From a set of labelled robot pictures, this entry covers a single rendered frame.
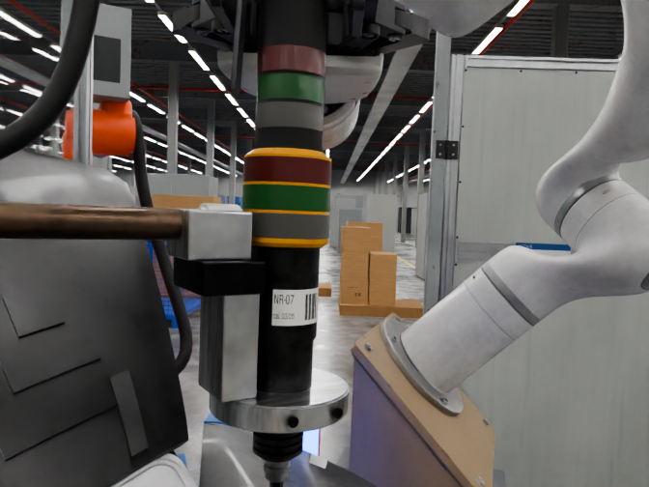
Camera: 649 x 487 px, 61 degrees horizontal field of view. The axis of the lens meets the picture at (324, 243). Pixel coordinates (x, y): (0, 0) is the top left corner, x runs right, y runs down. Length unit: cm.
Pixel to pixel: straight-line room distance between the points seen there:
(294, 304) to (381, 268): 757
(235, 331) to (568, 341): 207
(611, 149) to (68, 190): 65
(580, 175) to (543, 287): 17
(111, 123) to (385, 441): 372
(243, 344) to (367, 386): 56
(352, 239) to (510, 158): 574
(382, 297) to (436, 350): 701
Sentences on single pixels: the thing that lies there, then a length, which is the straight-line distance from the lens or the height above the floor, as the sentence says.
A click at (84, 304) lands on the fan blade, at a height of 135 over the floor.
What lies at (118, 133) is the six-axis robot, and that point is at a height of 191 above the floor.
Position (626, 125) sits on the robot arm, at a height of 152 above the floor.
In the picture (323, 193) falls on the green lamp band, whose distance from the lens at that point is 26.
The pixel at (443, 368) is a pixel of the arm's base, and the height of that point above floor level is 117.
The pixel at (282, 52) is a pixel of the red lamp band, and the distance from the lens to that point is 27.
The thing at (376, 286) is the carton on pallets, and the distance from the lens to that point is 785.
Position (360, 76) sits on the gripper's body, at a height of 148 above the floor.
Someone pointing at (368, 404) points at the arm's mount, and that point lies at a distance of 81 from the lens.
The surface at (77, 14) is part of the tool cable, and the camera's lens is 25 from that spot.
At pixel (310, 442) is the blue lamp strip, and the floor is 114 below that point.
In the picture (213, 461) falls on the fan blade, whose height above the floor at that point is 119.
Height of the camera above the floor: 140
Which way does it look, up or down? 3 degrees down
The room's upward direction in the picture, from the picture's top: 2 degrees clockwise
